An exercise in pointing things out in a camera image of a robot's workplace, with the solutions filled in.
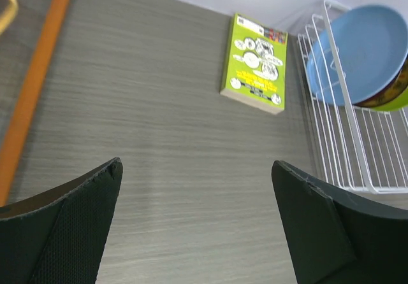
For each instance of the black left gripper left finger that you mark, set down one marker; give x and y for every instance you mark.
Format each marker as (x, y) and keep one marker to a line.
(59, 236)

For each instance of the light blue plate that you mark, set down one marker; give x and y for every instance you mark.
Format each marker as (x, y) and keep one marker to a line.
(371, 42)

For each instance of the yellow mug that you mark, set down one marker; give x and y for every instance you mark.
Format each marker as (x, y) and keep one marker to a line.
(8, 15)

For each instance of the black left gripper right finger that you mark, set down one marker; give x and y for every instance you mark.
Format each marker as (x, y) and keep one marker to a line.
(336, 236)

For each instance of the dark red floral plate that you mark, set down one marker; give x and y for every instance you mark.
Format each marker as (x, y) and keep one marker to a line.
(390, 92)

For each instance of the orange wooden shelf rack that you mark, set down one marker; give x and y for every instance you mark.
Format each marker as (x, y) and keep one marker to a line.
(20, 121)

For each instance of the white wire dish rack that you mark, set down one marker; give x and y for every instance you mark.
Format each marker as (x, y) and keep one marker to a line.
(361, 149)

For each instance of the green paperback book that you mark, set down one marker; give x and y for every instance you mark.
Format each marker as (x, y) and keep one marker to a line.
(255, 65)

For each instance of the lime green plate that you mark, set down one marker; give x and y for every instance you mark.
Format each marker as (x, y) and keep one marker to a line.
(399, 102)

